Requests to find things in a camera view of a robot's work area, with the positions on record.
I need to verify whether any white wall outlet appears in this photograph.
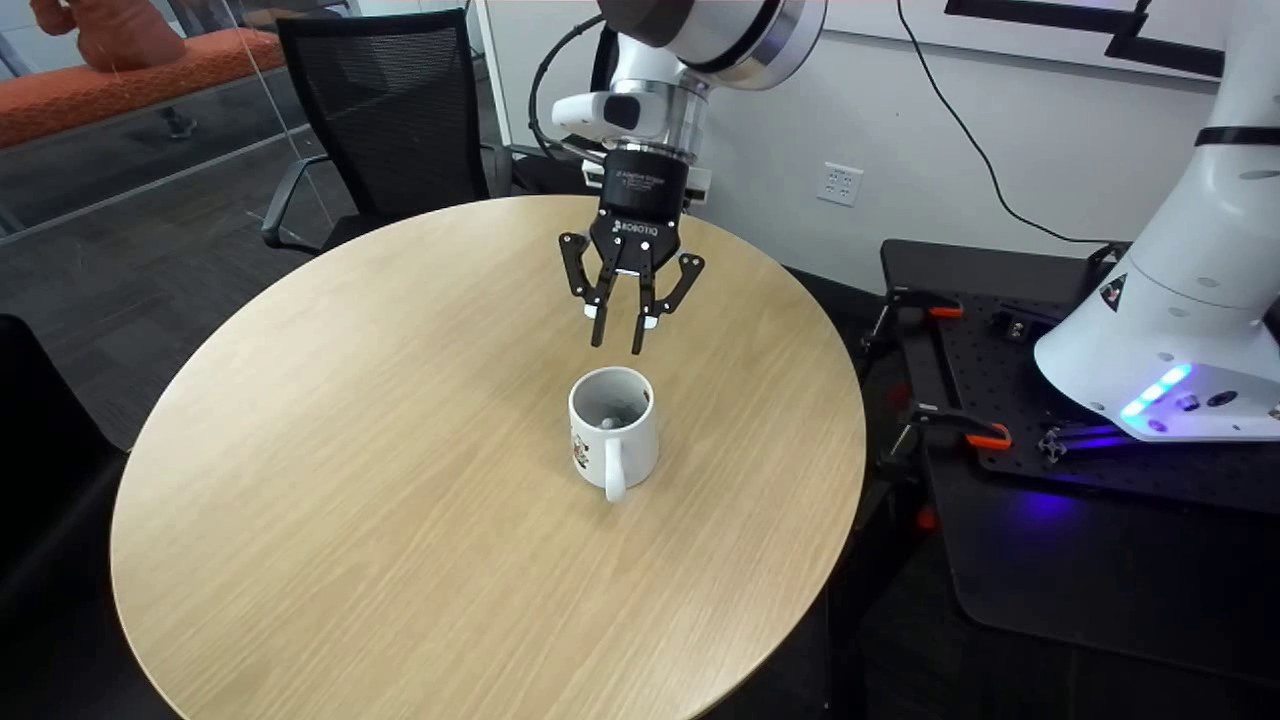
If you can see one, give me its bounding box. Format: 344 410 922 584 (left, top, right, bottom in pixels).
813 157 867 213

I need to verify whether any dark chair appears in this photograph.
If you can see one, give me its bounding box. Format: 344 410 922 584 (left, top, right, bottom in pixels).
0 314 131 720

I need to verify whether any black mesh chair grey armrest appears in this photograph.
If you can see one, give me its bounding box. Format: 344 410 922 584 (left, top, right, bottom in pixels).
256 7 495 255

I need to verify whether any orange cushion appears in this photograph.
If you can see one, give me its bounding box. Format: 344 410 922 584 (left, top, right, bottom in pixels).
30 0 190 72

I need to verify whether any black wall cable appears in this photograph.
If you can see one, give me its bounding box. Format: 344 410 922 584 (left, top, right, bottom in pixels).
891 0 1137 253

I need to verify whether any white ceramic mug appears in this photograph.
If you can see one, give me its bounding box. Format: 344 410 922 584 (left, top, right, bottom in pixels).
563 366 665 509

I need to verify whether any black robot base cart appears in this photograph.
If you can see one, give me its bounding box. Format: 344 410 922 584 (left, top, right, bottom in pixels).
877 236 1280 693

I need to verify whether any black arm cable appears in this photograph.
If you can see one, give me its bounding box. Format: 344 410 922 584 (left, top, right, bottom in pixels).
523 13 610 145

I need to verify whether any black clamp orange handle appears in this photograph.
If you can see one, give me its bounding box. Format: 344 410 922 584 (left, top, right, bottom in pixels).
873 395 1016 477
856 288 972 358

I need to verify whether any orange upholstered bench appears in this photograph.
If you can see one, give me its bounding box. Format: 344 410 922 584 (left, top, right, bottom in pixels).
0 23 292 153

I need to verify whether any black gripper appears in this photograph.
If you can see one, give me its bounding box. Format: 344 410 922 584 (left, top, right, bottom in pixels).
554 147 709 359

